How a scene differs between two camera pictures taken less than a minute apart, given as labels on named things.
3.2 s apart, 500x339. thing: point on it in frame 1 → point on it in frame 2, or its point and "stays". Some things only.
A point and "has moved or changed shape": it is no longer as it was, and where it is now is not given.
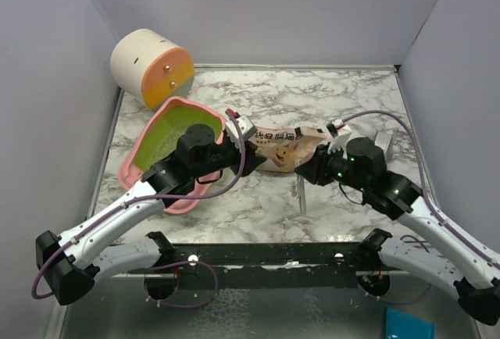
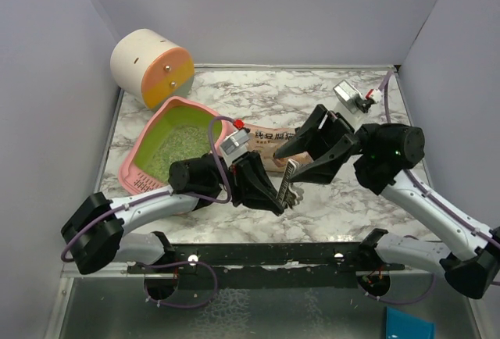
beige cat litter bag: [286, 148] stays
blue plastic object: [400, 325] stays
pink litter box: [155, 137] stays
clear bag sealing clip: [298, 191] has moved or changed shape
